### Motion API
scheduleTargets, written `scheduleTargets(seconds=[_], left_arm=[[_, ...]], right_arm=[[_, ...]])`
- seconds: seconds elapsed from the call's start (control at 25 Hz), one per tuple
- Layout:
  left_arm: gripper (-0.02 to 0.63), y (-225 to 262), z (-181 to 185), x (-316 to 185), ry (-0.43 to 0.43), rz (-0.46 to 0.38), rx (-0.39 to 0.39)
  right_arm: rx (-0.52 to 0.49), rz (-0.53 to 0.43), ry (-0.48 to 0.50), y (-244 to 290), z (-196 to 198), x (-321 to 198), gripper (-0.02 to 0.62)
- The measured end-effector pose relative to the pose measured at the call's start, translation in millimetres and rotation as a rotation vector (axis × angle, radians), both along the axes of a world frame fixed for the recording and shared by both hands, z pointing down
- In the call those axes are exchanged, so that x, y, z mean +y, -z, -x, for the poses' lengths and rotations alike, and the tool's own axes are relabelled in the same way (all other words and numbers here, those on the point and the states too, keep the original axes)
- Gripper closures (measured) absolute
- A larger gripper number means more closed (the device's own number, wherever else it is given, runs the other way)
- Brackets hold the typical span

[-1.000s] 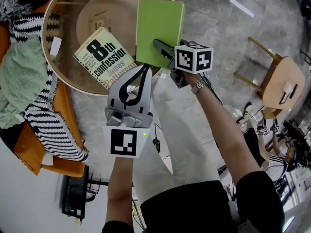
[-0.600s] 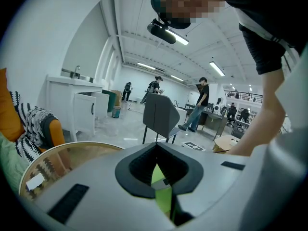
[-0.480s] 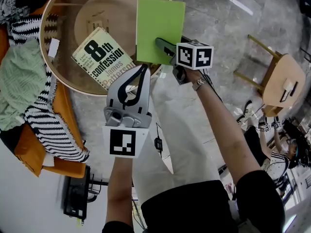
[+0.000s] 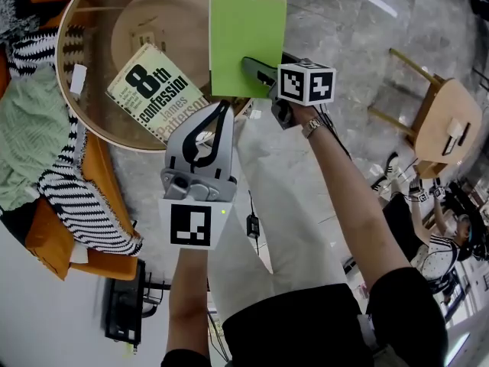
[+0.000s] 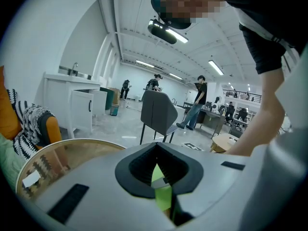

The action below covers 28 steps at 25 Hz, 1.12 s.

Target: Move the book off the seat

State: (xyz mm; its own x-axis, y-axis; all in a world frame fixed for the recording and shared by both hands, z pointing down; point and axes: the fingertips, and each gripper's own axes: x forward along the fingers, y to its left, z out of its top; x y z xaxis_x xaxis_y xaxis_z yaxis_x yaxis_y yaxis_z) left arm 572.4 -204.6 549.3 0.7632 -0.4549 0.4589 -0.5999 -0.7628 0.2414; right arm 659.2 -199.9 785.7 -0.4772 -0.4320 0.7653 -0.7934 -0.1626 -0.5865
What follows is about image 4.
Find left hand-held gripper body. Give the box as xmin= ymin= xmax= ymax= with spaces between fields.
xmin=157 ymin=165 xmax=238 ymax=252

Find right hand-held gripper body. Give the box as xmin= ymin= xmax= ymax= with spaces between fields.
xmin=268 ymin=50 xmax=338 ymax=131

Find green notebook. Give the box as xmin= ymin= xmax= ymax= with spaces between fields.
xmin=209 ymin=0 xmax=288 ymax=99

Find person's right forearm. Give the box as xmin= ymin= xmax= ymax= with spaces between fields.
xmin=292 ymin=105 xmax=412 ymax=282

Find person's left forearm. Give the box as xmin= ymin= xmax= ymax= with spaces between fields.
xmin=166 ymin=246 xmax=213 ymax=359

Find beige paperback book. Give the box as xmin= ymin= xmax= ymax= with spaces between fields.
xmin=105 ymin=43 xmax=210 ymax=145

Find orange sofa with striped cover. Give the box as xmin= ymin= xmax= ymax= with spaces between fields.
xmin=0 ymin=0 xmax=144 ymax=258

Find metal wristwatch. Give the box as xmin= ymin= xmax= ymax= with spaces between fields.
xmin=300 ymin=115 xmax=325 ymax=140

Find small black box device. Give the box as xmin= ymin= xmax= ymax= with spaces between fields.
xmin=245 ymin=213 xmax=261 ymax=239

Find person's white trousers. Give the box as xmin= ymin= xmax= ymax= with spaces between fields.
xmin=206 ymin=97 xmax=351 ymax=320

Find black metal stand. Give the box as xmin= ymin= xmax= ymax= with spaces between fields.
xmin=141 ymin=269 xmax=173 ymax=319

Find small white pillow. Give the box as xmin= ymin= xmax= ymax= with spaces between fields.
xmin=70 ymin=242 xmax=89 ymax=264

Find small white label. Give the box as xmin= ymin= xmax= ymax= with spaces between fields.
xmin=70 ymin=63 xmax=88 ymax=96

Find round beige basket table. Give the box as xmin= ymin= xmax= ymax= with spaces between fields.
xmin=56 ymin=0 xmax=264 ymax=153

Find pale green knitted throw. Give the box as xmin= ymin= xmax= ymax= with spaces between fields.
xmin=0 ymin=65 xmax=73 ymax=212

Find person's black shirt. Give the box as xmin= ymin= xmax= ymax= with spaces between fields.
xmin=160 ymin=268 xmax=449 ymax=367

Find light wooden side table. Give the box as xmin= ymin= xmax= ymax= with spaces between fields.
xmin=368 ymin=47 xmax=484 ymax=179

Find black framed card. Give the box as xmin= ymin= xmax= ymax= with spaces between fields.
xmin=442 ymin=134 xmax=459 ymax=156

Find black remote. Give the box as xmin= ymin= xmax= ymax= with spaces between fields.
xmin=456 ymin=122 xmax=471 ymax=147

